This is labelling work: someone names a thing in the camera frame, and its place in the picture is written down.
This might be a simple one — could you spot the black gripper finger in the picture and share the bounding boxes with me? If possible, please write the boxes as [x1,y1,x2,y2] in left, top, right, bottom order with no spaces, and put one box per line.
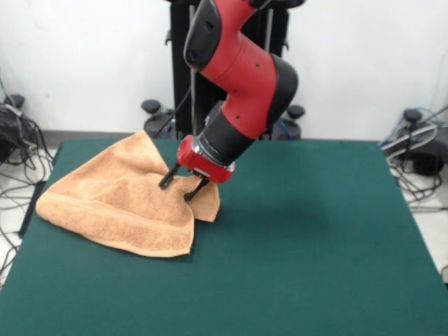
[184,176,210,203]
[159,162,183,190]

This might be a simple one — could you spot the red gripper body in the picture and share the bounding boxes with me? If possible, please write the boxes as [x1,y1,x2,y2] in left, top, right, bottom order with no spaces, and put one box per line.
[176,135,236,184]

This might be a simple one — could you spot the tan terry towel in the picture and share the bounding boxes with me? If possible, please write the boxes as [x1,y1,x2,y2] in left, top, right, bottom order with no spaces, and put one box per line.
[36,129,221,259]

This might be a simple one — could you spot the dark green table cloth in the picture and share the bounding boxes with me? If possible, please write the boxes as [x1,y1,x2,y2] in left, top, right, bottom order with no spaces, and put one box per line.
[0,139,448,336]

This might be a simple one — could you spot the dark grey stand base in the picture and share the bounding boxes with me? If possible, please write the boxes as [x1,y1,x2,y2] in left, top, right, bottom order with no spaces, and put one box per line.
[0,94,39,165]
[381,108,448,176]

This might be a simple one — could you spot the black pedestal cable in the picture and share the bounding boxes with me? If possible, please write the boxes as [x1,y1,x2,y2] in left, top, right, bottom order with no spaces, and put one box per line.
[159,83,195,139]

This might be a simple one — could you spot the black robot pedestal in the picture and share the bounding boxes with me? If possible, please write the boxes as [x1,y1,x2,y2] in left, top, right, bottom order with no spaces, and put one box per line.
[139,0,305,141]

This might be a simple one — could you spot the black cable bundle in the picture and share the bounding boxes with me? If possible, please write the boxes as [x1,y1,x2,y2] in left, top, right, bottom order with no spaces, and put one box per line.
[0,115,53,281]
[384,157,448,213]

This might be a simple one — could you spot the long blue cable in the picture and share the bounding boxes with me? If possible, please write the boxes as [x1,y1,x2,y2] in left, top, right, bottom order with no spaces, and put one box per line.
[379,106,442,148]

